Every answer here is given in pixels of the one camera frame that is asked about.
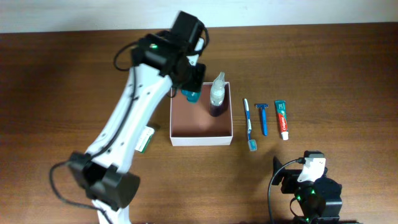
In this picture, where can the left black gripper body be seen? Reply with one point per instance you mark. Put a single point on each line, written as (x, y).
(197, 78)

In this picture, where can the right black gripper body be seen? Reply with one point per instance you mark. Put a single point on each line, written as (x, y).
(286, 182)

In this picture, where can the teal mouthwash bottle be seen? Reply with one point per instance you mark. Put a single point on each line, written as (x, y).
(192, 97)

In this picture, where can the clear spray bottle purple liquid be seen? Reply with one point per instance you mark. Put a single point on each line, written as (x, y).
(217, 94)

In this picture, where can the green white soap box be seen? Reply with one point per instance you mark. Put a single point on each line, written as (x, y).
(144, 139)

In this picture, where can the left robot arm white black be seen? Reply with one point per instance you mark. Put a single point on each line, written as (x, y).
(161, 62)

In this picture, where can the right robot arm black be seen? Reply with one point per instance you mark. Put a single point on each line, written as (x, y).
(318, 196)

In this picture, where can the white square cardboard box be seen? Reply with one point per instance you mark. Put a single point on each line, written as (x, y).
(191, 124)

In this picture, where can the blue white toothbrush with cap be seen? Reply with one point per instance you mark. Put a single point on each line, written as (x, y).
(251, 142)

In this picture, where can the blue disposable razor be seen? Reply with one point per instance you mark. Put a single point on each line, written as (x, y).
(262, 107)

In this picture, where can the Colgate toothpaste tube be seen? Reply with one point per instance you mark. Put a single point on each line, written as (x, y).
(281, 114)

